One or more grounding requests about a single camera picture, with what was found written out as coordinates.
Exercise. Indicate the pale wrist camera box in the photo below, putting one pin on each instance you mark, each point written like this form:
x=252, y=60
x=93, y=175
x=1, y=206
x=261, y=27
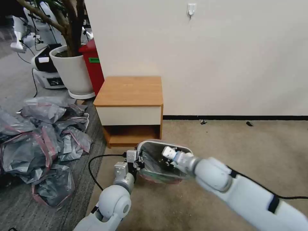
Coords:
x=131, y=157

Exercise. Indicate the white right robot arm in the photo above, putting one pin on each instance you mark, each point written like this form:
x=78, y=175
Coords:
x=240, y=190

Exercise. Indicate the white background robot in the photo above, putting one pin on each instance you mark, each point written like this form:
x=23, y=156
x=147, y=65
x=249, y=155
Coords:
x=42, y=26

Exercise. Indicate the green bin label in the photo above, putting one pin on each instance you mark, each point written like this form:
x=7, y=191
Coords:
x=94, y=60

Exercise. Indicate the white pot saucer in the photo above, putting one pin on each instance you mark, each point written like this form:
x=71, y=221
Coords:
x=81, y=95

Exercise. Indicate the red waste bin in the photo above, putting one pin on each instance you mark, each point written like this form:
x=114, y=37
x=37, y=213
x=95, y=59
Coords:
x=95, y=72

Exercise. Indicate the white plant pot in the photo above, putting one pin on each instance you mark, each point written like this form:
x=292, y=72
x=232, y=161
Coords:
x=72, y=72

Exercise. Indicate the white black robot base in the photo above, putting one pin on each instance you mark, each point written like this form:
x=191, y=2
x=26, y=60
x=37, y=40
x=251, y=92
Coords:
x=45, y=74

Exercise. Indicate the small black floor scrap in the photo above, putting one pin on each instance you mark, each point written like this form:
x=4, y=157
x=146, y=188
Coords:
x=249, y=124
x=203, y=122

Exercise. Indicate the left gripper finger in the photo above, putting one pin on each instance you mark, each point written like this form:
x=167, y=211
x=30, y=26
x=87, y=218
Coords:
x=141, y=165
x=140, y=157

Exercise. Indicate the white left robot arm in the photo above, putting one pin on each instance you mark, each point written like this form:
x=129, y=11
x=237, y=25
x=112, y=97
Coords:
x=115, y=203

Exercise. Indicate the black baseboard strip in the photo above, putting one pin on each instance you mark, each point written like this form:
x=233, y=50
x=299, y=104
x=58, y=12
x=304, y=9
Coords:
x=235, y=117

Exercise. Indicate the white oval trash can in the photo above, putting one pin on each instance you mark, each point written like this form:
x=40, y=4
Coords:
x=183, y=147

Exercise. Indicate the crumpled grey garbage bag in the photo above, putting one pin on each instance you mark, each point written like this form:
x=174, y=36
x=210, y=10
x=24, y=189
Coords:
x=77, y=142
x=24, y=149
x=45, y=109
x=54, y=185

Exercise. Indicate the white wall hook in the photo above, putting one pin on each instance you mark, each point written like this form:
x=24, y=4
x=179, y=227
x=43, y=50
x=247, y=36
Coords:
x=191, y=8

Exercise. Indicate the brown tree trunk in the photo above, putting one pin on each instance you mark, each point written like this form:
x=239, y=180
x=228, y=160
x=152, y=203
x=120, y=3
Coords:
x=71, y=36

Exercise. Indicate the wooden bedside table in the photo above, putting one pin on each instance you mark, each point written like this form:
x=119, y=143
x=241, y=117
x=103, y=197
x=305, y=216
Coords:
x=130, y=92

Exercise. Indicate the grey translucent garbage bag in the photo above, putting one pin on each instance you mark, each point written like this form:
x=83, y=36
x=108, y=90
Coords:
x=154, y=166

